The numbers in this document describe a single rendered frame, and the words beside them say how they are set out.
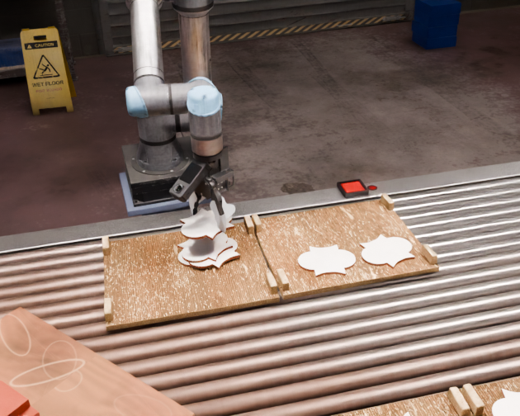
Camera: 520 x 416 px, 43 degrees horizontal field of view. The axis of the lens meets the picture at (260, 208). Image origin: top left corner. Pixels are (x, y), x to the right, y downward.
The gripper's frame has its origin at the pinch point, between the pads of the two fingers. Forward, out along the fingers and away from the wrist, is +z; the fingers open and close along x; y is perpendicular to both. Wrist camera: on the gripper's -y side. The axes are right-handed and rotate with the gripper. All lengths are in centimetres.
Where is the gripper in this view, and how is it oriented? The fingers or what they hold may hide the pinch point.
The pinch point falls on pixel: (206, 223)
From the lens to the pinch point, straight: 167.7
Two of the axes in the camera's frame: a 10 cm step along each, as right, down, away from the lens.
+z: 0.3, 8.5, 5.2
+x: -7.1, -3.5, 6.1
